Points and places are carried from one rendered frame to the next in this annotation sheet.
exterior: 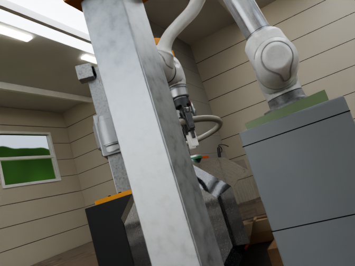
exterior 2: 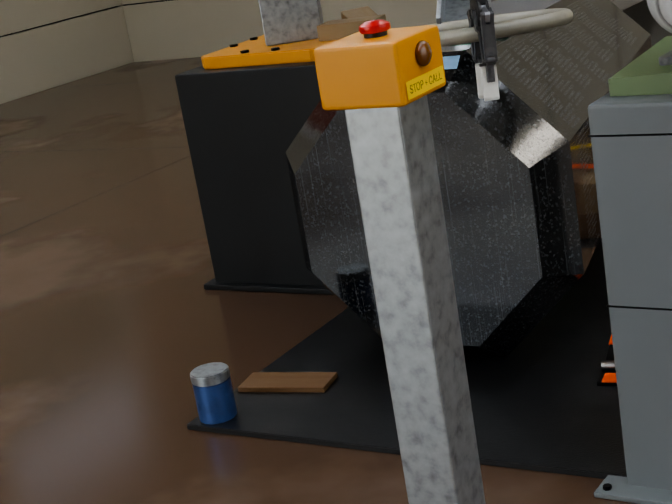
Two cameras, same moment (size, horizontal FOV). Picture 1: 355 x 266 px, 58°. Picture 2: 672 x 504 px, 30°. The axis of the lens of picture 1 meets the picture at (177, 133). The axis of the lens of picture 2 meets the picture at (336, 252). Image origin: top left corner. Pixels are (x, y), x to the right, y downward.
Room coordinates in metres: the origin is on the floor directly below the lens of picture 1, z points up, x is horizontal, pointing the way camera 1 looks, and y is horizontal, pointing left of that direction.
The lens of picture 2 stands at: (-1.06, -0.15, 1.28)
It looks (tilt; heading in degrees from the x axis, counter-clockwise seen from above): 17 degrees down; 10
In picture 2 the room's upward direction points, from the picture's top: 10 degrees counter-clockwise
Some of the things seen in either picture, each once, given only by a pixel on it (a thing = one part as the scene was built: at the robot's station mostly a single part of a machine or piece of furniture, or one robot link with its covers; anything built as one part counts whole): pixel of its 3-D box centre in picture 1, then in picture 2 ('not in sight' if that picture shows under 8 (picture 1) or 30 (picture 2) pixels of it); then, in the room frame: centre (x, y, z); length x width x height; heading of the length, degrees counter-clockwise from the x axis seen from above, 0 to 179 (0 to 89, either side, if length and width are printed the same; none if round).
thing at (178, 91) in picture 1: (178, 94); not in sight; (1.43, -0.06, 1.07); 0.09 x 0.09 x 0.06
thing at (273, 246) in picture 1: (282, 250); not in sight; (2.25, -0.44, 0.07); 0.30 x 0.12 x 0.12; 155
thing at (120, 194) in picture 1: (128, 193); (297, 43); (3.07, 0.61, 0.76); 0.49 x 0.49 x 0.05; 66
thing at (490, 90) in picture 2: (193, 138); (490, 82); (1.39, -0.06, 0.85); 0.03 x 0.01 x 0.07; 104
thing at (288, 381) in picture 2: not in sight; (287, 382); (1.96, 0.59, 0.02); 0.25 x 0.10 x 0.01; 76
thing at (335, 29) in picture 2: not in sight; (352, 27); (2.93, 0.40, 0.81); 0.20 x 0.10 x 0.05; 74
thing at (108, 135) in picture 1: (131, 127); not in sight; (3.03, 0.42, 1.36); 0.74 x 0.34 x 0.25; 79
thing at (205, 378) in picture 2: not in sight; (213, 393); (1.80, 0.74, 0.08); 0.10 x 0.10 x 0.13
